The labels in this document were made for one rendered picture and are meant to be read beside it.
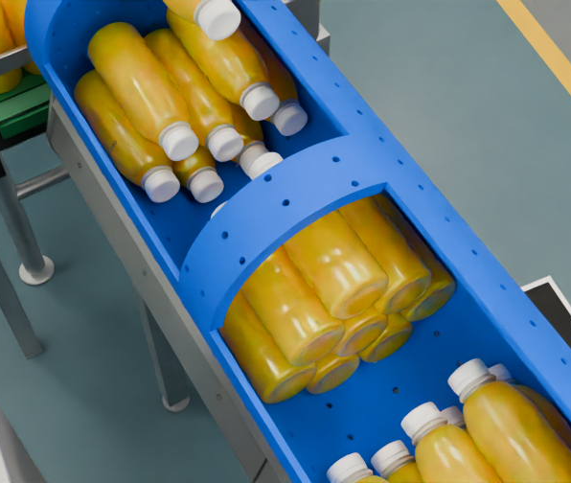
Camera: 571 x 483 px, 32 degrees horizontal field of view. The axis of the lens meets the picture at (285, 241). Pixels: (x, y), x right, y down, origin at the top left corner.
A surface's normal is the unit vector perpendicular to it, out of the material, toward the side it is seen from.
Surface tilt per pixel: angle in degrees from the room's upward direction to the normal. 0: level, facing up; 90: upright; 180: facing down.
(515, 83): 0
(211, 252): 52
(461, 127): 0
